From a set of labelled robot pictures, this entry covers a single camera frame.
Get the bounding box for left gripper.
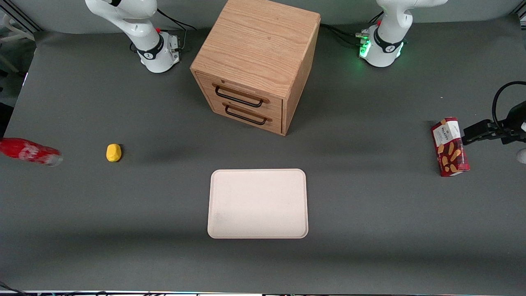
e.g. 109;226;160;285
462;101;526;146

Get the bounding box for red coke bottle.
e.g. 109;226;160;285
0;137;64;167

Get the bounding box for beige rectangular tray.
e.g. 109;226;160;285
207;169;309;239

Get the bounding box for red biscuit box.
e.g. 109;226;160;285
431;117;471;177

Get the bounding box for wooden drawer cabinet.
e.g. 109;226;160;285
190;0;321;136

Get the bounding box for wooden drawer front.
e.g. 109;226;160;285
196;72;284;119
207;93;284;135

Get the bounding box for white tube stand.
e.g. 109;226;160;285
0;14;37;74

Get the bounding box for black looped camera cable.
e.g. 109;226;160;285
491;81;526;133

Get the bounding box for black left base cables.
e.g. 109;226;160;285
319;12;384;47

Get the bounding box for black base cables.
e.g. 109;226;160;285
319;12;384;47
155;7;198;33

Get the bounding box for black drawer handle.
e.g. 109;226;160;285
222;102;273;126
212;82;271;109

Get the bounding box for black right base cables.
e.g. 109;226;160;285
155;7;198;33

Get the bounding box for dark metal frame rail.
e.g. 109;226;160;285
0;0;42;33

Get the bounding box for black cable at table edge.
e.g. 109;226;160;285
0;281;26;296

